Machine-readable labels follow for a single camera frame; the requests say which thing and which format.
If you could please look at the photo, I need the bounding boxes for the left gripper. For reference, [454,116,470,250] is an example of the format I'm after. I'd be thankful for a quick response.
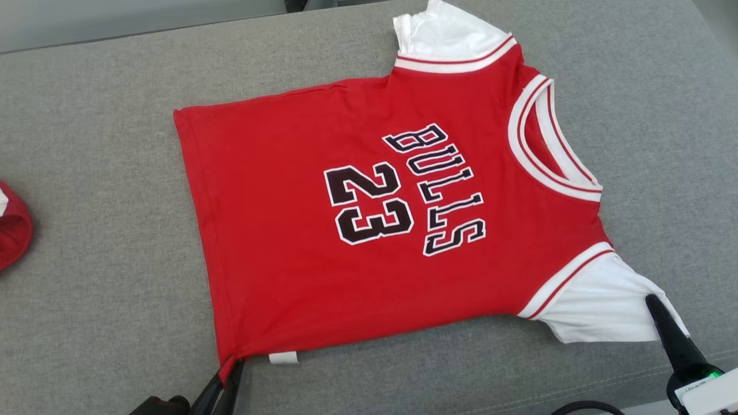
[129,360,244,415]

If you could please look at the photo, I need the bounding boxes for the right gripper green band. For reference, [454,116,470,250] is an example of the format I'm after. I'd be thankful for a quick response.
[645,295,738,415]

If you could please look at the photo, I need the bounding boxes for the red Bulls 23 jersey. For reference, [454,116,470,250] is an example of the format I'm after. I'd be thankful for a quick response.
[173,0,690,384]

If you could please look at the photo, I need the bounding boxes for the red shorts with white band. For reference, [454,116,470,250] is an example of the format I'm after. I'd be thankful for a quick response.
[0,180,33,271]

